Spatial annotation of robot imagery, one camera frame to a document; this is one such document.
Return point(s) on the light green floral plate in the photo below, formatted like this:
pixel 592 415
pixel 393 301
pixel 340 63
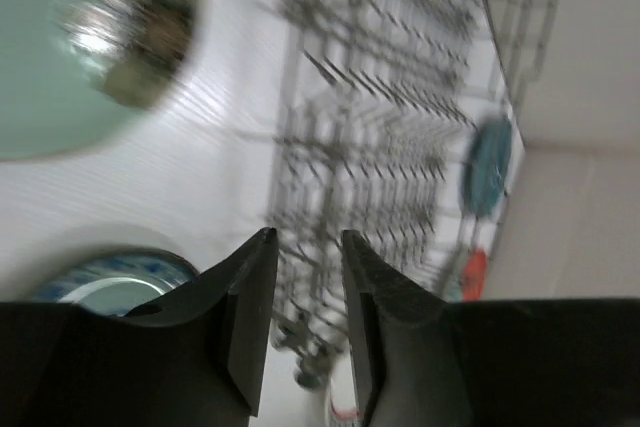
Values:
pixel 74 72

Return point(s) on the red teal floral plate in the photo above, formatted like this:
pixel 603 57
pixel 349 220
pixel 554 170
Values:
pixel 474 274

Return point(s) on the grey wire dish rack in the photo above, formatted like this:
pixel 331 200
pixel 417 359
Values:
pixel 380 102

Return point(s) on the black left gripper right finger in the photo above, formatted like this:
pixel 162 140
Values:
pixel 421 361

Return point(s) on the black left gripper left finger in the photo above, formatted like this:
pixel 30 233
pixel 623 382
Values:
pixel 192 357

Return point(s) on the blue patterned small plate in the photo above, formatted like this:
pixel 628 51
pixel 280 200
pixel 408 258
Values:
pixel 115 282

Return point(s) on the teal scalloped plate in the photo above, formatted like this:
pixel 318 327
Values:
pixel 486 166

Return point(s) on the white green rimmed plate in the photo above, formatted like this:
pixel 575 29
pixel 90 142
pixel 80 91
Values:
pixel 340 403

